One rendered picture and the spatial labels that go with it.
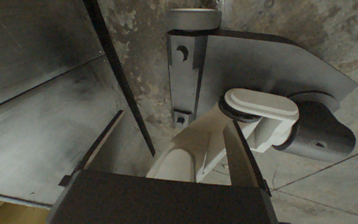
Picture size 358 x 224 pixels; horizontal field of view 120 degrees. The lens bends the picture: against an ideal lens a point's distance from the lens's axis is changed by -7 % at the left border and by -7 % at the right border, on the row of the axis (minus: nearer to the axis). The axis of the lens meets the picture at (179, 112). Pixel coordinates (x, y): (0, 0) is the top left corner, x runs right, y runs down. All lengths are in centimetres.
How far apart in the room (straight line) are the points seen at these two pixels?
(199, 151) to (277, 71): 38
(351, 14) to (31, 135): 122
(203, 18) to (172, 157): 39
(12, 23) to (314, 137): 98
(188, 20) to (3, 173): 83
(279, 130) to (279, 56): 23
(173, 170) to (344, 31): 71
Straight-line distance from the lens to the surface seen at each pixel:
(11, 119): 70
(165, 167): 22
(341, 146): 53
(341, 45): 75
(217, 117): 37
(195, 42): 43
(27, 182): 81
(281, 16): 64
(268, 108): 40
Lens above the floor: 62
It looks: 42 degrees down
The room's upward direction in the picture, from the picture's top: 153 degrees counter-clockwise
